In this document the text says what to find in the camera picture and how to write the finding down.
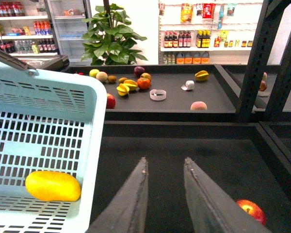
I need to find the orange persimmon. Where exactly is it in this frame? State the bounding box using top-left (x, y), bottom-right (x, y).
top-left (137, 78), bottom-right (151, 90)

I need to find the black fruit display tray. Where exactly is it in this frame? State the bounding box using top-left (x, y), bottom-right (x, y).
top-left (63, 64), bottom-right (241, 122)

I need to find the red apple near mango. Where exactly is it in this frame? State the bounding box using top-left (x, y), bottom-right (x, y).
top-left (236, 199), bottom-right (266, 226)

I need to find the brown kiwi right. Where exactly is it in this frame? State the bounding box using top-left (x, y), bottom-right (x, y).
top-left (118, 77), bottom-right (127, 83)

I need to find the drinks shelf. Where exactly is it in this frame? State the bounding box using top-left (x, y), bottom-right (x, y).
top-left (0, 0), bottom-right (59, 56)

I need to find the green potted plant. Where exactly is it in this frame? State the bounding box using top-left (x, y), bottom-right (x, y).
top-left (81, 0), bottom-right (147, 66)

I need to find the white tape ring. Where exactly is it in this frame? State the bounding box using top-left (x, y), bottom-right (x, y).
top-left (149, 89), bottom-right (167, 101)

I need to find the yellow mango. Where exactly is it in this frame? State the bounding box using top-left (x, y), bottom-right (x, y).
top-left (25, 171), bottom-right (81, 202)

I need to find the pale round peach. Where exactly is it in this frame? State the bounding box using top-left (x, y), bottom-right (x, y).
top-left (96, 71), bottom-right (108, 83)

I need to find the brown kiwi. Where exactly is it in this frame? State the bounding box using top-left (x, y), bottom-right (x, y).
top-left (118, 77), bottom-right (127, 83)
top-left (107, 75), bottom-right (117, 83)

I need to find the yellow starfruit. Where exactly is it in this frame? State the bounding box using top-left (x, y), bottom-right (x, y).
top-left (116, 83), bottom-right (129, 97)
top-left (123, 79), bottom-right (138, 91)
top-left (195, 70), bottom-right (209, 82)

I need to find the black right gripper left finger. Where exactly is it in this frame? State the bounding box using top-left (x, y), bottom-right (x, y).
top-left (87, 157), bottom-right (148, 233)

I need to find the white grocery shelf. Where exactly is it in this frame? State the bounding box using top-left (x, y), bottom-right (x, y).
top-left (158, 0), bottom-right (263, 65)

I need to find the dark purple fruit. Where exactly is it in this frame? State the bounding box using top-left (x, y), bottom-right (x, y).
top-left (133, 66), bottom-right (146, 77)

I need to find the green apple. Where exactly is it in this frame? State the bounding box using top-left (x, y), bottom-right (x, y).
top-left (89, 69), bottom-right (99, 78)

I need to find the peach at tray edge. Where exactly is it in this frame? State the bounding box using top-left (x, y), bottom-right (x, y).
top-left (190, 101), bottom-right (208, 111)

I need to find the yellow starfruit far right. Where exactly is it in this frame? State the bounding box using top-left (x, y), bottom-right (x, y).
top-left (195, 70), bottom-right (209, 82)

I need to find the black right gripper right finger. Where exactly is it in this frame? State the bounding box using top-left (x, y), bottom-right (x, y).
top-left (184, 157), bottom-right (270, 233)

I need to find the brown kiwi left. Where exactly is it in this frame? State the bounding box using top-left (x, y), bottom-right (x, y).
top-left (107, 75), bottom-right (117, 83)

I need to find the green red mango fruit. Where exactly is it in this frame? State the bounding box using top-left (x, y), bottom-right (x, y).
top-left (140, 72), bottom-right (152, 81)

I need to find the yellow starfruit front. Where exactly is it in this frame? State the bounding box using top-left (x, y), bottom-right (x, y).
top-left (116, 83), bottom-right (129, 97)

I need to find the red apple on tray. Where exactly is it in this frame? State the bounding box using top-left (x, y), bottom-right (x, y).
top-left (106, 93), bottom-right (116, 109)

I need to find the yellow starfruit back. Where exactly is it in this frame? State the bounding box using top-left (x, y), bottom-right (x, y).
top-left (123, 79), bottom-right (138, 91)

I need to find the black steel post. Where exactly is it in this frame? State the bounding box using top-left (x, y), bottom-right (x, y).
top-left (236, 0), bottom-right (291, 122)

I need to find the light blue plastic basket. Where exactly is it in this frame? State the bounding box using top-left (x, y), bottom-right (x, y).
top-left (0, 62), bottom-right (107, 233)

